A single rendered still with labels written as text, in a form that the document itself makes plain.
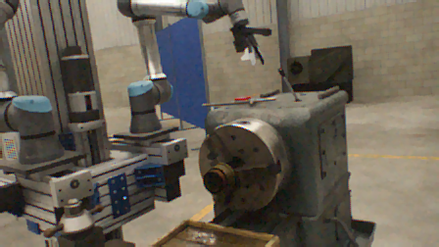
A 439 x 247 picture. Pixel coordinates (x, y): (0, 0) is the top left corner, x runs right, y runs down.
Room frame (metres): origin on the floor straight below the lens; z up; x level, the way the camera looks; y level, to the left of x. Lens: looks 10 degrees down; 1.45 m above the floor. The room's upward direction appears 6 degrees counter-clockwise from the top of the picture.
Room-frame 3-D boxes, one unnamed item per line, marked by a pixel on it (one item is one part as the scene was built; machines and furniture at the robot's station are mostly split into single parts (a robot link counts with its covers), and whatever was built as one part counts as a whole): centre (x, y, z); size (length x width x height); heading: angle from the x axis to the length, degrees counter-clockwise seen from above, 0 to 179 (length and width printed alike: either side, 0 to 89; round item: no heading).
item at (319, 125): (1.59, -0.27, 1.06); 0.59 x 0.48 x 0.39; 147
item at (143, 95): (1.72, 0.35, 1.33); 0.13 x 0.12 x 0.14; 155
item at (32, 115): (1.33, 0.67, 1.33); 0.13 x 0.12 x 0.14; 72
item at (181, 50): (8.10, 0.86, 1.18); 4.12 x 0.80 x 2.35; 20
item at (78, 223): (0.77, 0.34, 1.13); 0.08 x 0.08 x 0.03
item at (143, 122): (1.71, 0.35, 1.21); 0.15 x 0.15 x 0.10
